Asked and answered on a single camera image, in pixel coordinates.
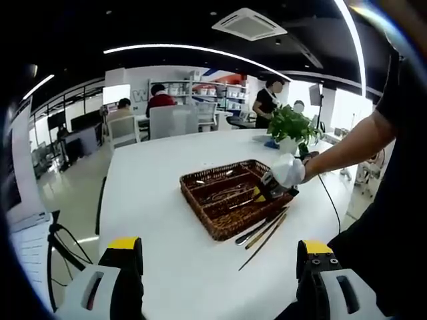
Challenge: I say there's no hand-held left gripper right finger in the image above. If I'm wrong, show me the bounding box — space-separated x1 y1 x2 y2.
296 239 388 320

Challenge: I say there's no white mesh office chair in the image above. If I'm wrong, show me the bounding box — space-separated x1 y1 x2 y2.
196 101 218 133
353 149 384 197

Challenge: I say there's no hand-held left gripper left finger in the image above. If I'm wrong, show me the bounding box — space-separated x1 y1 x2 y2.
55 236 144 320

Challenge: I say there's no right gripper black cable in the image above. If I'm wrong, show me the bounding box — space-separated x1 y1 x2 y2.
316 173 342 234

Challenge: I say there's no black desk monitor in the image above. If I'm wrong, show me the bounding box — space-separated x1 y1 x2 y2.
70 111 103 133

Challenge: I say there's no ceiling light strip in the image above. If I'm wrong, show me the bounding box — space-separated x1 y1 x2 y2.
21 73 55 101
103 43 291 81
335 0 366 97

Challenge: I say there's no white display screen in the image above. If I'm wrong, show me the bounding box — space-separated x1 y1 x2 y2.
102 84 131 106

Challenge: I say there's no dark curved device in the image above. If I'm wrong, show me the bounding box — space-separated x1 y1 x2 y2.
298 143 320 161

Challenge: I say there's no steel table knife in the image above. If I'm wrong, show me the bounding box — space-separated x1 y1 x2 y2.
229 196 264 211
235 206 290 247

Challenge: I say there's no white laptop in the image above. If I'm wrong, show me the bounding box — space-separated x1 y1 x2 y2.
6 211 54 301

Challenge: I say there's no steel fork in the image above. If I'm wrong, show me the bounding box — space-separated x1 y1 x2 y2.
213 185 256 201
203 188 244 203

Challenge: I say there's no brown wicker storage tray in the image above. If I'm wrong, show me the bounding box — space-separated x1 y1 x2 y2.
179 159 296 243

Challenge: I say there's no green potted plant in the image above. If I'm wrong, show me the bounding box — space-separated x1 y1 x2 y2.
266 104 323 156

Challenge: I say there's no ceiling air conditioner vent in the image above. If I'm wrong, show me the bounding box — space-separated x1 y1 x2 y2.
211 8 288 41

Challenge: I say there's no person's black clothed body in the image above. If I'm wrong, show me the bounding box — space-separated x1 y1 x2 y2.
328 49 427 317

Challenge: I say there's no white storage shelf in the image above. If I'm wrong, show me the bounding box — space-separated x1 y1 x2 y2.
148 75 250 113

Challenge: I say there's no tripod-mounted screen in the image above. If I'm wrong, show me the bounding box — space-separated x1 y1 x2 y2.
308 83 326 134

